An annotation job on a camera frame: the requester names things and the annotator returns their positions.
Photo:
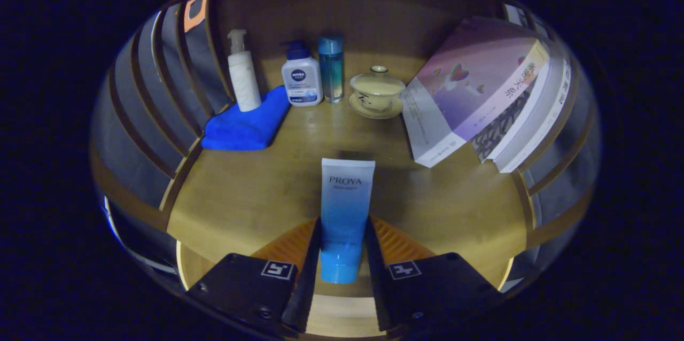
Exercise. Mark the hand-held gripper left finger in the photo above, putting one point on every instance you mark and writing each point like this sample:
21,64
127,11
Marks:
309,282

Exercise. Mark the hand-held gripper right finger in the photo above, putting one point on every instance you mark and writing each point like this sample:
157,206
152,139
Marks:
374,282

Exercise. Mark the blue cosmetic tube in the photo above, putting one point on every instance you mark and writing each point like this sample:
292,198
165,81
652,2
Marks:
344,207

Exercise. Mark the wooden countertop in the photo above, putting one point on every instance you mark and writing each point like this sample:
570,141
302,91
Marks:
256,186

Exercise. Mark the wooden cabinet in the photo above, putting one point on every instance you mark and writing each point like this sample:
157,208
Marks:
347,4

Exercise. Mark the folded blue cloth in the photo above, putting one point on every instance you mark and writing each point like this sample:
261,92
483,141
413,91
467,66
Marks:
240,127

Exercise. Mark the lidded ceramic teacup with saucer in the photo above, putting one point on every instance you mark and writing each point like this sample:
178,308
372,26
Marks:
377,90

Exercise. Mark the patterned cover book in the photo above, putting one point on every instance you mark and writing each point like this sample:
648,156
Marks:
499,130

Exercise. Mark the white bottle with blue cap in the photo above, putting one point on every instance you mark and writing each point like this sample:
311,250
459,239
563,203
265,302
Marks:
302,82

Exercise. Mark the teal bottle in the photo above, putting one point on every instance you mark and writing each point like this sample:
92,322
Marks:
331,71

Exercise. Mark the white pump bottle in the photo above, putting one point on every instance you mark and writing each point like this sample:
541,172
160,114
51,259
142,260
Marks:
245,79

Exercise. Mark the purple book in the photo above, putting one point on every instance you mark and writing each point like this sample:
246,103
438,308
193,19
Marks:
470,84

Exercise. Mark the white book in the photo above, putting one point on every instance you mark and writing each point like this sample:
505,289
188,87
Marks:
556,106

